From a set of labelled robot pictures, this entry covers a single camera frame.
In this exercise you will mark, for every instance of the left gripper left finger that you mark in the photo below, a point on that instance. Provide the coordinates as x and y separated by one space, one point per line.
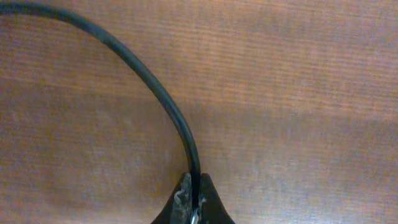
178 209

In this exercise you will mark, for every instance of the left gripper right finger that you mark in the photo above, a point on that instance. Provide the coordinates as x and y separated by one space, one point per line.
210 207

